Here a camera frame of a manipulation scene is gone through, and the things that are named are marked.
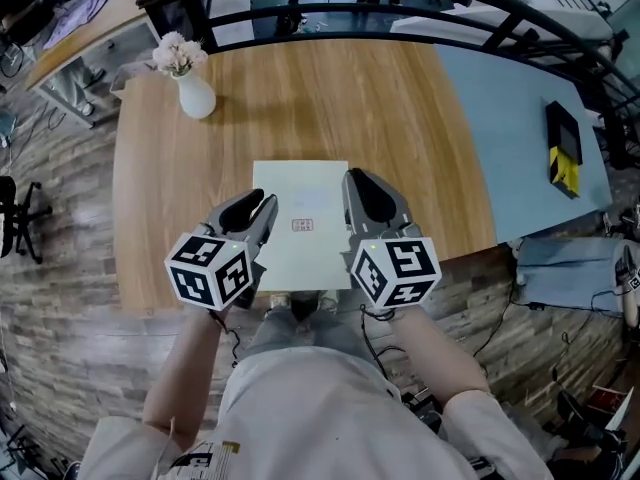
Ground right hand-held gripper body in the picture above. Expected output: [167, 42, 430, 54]
[339, 219, 443, 311]

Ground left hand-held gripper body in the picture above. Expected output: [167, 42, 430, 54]
[164, 206, 279, 313]

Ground white paper item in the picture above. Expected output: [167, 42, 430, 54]
[252, 159, 353, 292]

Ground person's left forearm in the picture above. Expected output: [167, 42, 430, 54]
[141, 305, 225, 452]

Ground person's right forearm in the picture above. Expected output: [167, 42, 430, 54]
[385, 305, 495, 405]

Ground person's shoes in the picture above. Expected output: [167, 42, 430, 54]
[267, 289, 339, 322]

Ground wooden table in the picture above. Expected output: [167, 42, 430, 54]
[111, 37, 499, 315]

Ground person's grey jeans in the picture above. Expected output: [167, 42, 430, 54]
[243, 303, 382, 367]

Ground white vase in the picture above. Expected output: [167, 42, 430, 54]
[169, 69, 218, 121]

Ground light blue table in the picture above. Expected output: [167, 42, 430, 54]
[433, 42, 614, 245]

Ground light blue fabric cover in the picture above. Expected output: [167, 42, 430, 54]
[513, 236, 627, 314]

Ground person's white shirt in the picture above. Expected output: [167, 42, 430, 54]
[76, 343, 554, 480]

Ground black and yellow box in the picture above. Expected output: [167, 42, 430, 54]
[544, 100, 585, 200]

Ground black office chair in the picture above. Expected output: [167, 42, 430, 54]
[0, 175, 54, 265]

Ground black metal railing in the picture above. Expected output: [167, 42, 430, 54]
[135, 0, 640, 172]

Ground purple cloth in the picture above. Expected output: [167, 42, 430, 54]
[42, 0, 115, 52]

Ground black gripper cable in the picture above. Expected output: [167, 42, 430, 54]
[357, 303, 407, 385]
[208, 309, 245, 370]

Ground black floor cable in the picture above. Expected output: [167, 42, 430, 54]
[471, 282, 626, 364]

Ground wooden desk with grey frame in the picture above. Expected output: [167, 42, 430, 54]
[23, 0, 161, 130]

